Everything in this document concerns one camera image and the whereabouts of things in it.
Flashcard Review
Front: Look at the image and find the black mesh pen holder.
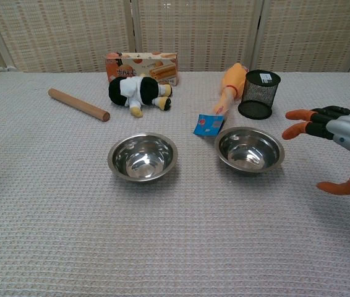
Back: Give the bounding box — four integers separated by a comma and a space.
237, 69, 281, 120

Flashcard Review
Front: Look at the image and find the stainless steel bowl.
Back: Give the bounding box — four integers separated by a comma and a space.
107, 132, 179, 183
214, 126, 286, 176

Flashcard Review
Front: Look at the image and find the yellow rubber chicken toy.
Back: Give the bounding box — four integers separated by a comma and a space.
213, 62, 247, 116

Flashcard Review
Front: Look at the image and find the blue paper tag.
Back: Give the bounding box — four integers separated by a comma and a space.
192, 113, 225, 137

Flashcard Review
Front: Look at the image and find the beige woven tablecloth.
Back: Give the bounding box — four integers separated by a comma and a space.
0, 66, 350, 297

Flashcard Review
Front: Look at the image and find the orange egg roll snack box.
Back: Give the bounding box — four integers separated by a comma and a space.
105, 51, 179, 87

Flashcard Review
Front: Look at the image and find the black white plush cow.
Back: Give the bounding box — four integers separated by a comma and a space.
108, 74, 174, 118

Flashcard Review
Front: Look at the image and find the wooden rolling pin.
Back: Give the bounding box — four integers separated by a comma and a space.
48, 88, 111, 123

